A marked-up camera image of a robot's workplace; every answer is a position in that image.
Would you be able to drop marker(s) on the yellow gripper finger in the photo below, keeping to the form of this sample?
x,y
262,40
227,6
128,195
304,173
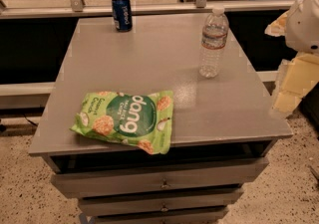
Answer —
x,y
278,27
295,80

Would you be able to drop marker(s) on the grey drawer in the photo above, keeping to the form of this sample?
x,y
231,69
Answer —
x,y
159,201
159,178
186,216

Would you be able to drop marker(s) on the middle grey drawer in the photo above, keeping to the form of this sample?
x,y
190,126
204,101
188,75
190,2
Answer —
x,y
159,201

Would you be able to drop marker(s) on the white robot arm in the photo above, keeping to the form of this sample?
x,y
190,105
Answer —
x,y
302,29

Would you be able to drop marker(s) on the top grey drawer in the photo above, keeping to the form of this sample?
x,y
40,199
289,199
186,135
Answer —
x,y
159,178

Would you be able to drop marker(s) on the blue pepsi can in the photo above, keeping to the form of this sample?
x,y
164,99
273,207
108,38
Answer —
x,y
122,15

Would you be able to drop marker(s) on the bottom grey drawer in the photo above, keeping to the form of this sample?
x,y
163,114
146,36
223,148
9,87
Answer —
x,y
186,216

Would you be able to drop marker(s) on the green dang chips bag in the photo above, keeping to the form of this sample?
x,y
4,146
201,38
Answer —
x,y
141,121

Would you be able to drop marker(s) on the grey drawer cabinet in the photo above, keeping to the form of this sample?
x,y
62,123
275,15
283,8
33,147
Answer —
x,y
224,118

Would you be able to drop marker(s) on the clear plastic water bottle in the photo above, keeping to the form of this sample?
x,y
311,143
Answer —
x,y
213,40

